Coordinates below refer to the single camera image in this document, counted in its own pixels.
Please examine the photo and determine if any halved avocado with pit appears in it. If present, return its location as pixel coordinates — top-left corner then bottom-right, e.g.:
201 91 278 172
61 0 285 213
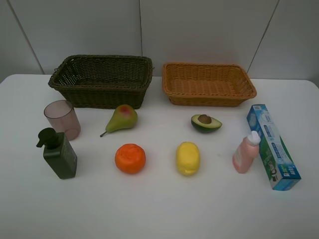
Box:
191 114 222 133

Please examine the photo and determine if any yellow lemon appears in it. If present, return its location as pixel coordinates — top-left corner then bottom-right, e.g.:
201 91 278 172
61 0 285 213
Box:
175 142 200 176

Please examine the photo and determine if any pink bottle white cap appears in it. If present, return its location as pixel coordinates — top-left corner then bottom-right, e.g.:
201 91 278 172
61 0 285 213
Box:
232 131 261 174

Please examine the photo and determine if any blue green toothpaste box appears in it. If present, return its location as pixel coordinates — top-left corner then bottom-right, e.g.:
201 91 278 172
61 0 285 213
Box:
247 104 302 191

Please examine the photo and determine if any green red pear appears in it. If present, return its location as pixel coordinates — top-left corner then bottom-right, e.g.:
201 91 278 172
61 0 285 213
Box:
100 105 138 137

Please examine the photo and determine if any orange tangerine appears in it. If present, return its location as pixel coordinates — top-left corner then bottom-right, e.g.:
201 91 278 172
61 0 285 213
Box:
115 143 147 174

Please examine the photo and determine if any orange wicker basket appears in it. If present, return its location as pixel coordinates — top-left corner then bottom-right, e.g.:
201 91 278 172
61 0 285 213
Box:
162 63 257 107

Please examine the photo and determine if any dark brown wicker basket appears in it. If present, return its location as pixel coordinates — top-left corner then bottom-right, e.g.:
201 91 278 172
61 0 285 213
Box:
48 55 153 109

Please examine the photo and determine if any translucent pink plastic cup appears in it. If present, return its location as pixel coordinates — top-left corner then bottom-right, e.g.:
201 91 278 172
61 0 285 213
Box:
44 100 81 140

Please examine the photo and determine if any dark green pump bottle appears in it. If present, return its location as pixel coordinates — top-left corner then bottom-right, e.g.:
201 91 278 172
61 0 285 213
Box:
36 127 77 179

